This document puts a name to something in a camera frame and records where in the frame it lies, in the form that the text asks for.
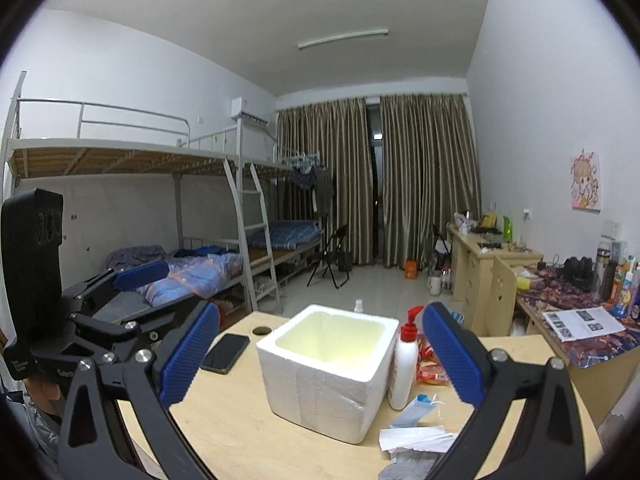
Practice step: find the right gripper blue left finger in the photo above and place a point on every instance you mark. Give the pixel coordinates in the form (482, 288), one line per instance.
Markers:
(182, 364)

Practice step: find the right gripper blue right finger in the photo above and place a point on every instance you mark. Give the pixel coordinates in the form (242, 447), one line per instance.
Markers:
(459, 351)

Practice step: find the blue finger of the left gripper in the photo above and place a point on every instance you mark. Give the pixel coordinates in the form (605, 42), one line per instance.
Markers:
(141, 275)

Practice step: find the blue face mask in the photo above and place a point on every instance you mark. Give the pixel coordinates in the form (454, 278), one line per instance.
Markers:
(418, 408)

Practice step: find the white tissue paper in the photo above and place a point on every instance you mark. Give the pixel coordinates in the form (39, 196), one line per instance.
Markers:
(417, 439)

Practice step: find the grey sock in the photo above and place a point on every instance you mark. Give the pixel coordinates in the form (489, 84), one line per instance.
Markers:
(410, 466)

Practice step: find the person's left hand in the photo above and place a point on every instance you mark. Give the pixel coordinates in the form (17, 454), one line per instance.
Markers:
(46, 395)

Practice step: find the black smartphone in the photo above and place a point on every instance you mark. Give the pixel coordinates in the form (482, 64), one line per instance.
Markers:
(223, 355)

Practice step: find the red snack packets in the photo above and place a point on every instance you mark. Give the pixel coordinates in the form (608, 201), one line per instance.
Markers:
(429, 369)

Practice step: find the white red pump bottle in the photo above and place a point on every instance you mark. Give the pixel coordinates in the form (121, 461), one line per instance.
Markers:
(405, 360)

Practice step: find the blue plaid quilt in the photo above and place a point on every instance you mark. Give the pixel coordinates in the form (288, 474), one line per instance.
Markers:
(199, 276)

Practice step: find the wooden chair smiley back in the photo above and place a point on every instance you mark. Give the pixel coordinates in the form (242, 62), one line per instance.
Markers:
(502, 299)

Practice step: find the white mug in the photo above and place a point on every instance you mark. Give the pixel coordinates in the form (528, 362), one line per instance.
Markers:
(434, 285)

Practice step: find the light wooden desk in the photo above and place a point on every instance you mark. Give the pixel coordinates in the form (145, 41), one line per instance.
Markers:
(473, 275)

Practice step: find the orange box on floor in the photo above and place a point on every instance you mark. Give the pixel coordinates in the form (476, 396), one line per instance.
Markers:
(411, 270)

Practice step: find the printed paper sheet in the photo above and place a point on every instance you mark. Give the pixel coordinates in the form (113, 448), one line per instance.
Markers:
(580, 324)

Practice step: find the white metal bunk bed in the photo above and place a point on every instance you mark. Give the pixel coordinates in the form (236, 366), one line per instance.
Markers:
(246, 153)

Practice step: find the white foam box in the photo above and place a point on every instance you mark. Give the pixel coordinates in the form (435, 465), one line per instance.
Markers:
(326, 370)

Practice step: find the patterned cloth covered desk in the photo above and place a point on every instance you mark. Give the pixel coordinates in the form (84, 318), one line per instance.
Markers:
(600, 351)

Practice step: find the green spray bottle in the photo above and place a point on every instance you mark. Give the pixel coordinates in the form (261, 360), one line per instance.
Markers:
(507, 229)

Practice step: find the black headphones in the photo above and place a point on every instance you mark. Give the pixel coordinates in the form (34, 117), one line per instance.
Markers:
(579, 272)

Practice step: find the black folding chair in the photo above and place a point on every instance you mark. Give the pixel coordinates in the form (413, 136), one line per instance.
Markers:
(334, 258)

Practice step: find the steel thermos bottle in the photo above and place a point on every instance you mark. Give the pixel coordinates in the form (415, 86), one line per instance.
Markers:
(603, 272)

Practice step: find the toiletry bottles group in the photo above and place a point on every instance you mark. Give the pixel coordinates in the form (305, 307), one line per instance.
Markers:
(623, 285)

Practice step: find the brown right curtain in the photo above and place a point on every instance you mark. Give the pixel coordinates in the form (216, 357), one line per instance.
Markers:
(430, 172)

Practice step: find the brown curtain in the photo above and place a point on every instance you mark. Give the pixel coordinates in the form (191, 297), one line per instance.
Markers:
(337, 133)
(430, 172)

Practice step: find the white air conditioner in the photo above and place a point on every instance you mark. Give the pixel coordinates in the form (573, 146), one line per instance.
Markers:
(249, 111)

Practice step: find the hanging dark clothes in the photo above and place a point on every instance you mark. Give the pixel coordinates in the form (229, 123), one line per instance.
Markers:
(310, 182)

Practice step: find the anime girl poster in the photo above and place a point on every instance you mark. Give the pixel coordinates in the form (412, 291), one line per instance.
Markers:
(585, 190)

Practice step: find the brown left curtain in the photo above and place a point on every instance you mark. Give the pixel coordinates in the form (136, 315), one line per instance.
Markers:
(337, 133)

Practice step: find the ceiling tube light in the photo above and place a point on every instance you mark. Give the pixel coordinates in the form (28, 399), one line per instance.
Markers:
(343, 36)

